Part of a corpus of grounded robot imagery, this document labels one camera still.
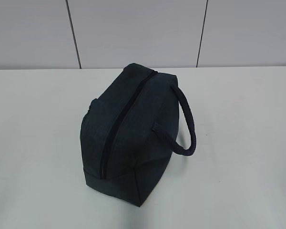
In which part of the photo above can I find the dark blue lunch bag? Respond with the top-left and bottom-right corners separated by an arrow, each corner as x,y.
80,63 -> 196,207

